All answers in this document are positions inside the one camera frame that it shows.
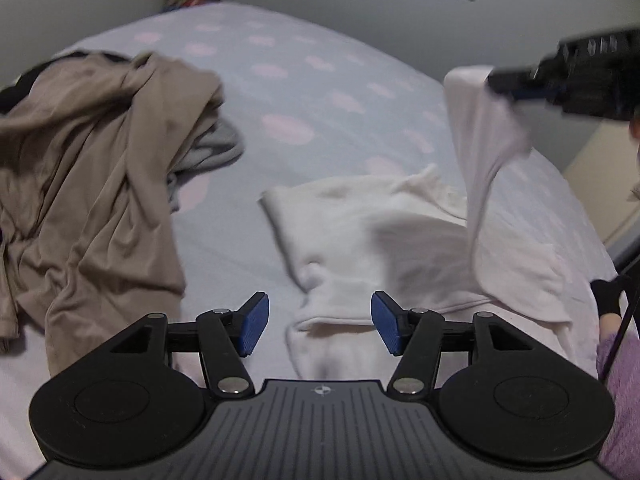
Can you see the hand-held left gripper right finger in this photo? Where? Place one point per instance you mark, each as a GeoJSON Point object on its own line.
{"type": "Point", "coordinates": [385, 320]}

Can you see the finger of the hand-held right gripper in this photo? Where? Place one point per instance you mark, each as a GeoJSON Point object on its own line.
{"type": "Point", "coordinates": [515, 82]}

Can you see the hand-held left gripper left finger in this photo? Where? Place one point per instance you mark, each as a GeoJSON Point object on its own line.
{"type": "Point", "coordinates": [255, 320]}

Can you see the white sweatshirt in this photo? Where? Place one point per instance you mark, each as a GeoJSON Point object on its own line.
{"type": "Point", "coordinates": [400, 220]}

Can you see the beige furniture panel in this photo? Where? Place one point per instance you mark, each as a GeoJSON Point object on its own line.
{"type": "Point", "coordinates": [600, 185]}

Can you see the grey garment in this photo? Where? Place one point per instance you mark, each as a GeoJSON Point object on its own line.
{"type": "Point", "coordinates": [215, 150]}

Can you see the pink dotted bed sheet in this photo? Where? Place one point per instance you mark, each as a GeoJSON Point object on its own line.
{"type": "Point", "coordinates": [325, 85]}

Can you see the person's black sock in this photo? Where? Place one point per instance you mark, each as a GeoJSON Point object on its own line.
{"type": "Point", "coordinates": [607, 295]}

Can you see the beige garment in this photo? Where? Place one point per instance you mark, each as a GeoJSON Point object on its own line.
{"type": "Point", "coordinates": [100, 160]}

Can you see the black garment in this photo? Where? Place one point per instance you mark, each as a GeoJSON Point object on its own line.
{"type": "Point", "coordinates": [15, 97]}

